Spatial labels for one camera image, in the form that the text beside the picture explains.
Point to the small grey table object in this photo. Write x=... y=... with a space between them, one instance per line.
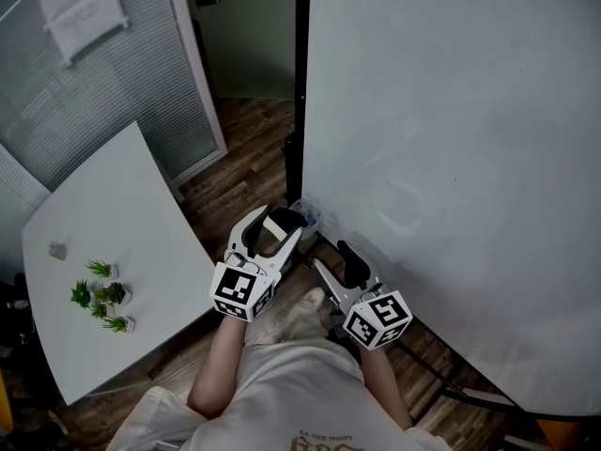
x=58 y=250

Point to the yellow panel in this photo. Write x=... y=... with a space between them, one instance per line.
x=4 y=407

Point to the black chair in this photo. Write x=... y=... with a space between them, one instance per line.
x=11 y=327

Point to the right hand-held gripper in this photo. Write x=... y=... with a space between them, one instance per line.
x=375 y=320

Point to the person's white shirt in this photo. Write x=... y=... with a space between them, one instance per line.
x=291 y=393

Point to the small spiky potted plant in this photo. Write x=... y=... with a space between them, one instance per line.
x=116 y=324
x=99 y=269

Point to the white eraser block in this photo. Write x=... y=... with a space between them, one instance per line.
x=273 y=228

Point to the white paper notice holder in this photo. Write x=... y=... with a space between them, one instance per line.
x=80 y=17

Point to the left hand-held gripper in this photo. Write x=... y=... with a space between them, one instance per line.
x=235 y=289

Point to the small dark green potted plant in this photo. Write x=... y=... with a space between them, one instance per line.
x=113 y=293
x=81 y=295

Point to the white table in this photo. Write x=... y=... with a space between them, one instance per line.
x=117 y=205

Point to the person's beige trousers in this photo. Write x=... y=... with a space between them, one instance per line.
x=286 y=322

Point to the person's right forearm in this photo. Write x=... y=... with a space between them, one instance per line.
x=382 y=385

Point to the orange-brown cardboard piece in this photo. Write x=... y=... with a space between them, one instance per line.
x=559 y=435

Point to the person's left forearm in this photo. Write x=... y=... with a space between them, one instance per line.
x=216 y=364

